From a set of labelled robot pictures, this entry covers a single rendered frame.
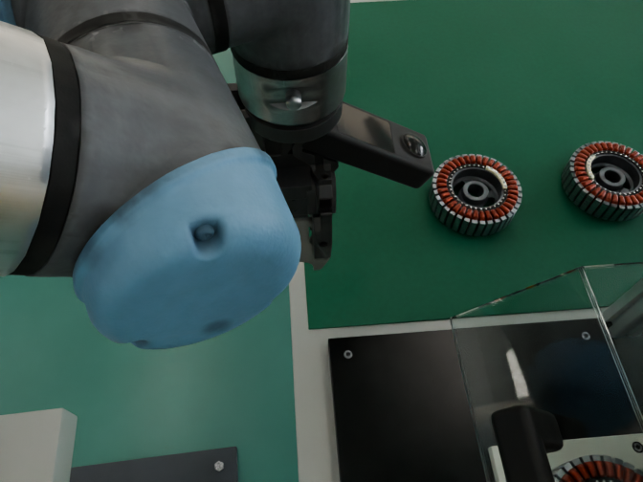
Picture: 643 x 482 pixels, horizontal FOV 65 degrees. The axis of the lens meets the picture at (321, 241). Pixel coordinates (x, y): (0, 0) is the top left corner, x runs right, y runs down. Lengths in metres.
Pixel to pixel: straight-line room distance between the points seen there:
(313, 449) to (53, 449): 0.26
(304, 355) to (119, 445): 0.88
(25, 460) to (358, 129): 0.46
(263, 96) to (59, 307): 1.32
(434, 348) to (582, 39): 0.63
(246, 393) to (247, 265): 1.20
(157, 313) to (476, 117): 0.69
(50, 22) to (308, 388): 0.43
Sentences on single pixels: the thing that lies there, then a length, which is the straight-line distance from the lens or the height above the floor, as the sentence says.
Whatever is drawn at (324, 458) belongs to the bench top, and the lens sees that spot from 0.55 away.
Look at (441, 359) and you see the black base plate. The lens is 0.57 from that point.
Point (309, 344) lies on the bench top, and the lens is 0.58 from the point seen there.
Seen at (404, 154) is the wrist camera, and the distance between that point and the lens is 0.42.
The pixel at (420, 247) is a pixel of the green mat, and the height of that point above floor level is 0.75.
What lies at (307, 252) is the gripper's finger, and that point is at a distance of 0.48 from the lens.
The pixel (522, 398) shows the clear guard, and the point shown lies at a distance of 0.29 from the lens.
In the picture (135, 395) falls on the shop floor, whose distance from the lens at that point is 1.42.
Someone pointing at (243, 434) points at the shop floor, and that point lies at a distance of 1.33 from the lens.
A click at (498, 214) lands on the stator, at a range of 0.65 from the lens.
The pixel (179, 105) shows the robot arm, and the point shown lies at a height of 1.18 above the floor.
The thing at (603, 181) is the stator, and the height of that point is 0.78.
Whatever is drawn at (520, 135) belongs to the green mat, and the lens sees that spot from 0.80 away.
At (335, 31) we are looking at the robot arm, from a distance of 0.31.
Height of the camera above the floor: 1.29
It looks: 58 degrees down
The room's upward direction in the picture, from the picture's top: straight up
